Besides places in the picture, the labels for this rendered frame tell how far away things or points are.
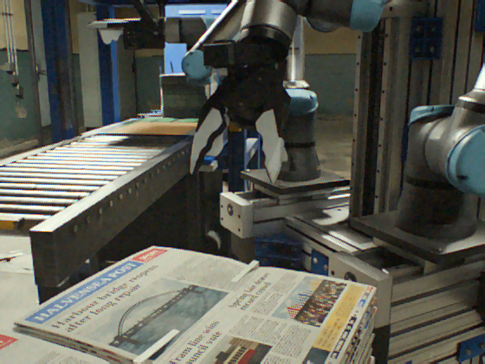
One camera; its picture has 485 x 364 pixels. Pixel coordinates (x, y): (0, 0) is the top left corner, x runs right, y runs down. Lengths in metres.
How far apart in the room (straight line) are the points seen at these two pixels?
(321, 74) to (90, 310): 9.16
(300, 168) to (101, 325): 0.82
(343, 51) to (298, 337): 9.21
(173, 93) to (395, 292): 2.36
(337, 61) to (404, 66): 8.53
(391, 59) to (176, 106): 2.08
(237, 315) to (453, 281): 0.50
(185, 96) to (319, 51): 6.80
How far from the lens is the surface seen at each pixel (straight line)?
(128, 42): 1.47
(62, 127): 2.52
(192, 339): 0.56
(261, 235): 1.29
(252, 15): 0.70
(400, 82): 1.13
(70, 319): 0.63
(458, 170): 0.78
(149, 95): 10.21
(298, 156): 1.30
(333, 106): 9.69
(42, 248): 1.06
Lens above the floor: 1.12
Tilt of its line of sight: 13 degrees down
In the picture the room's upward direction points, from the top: straight up
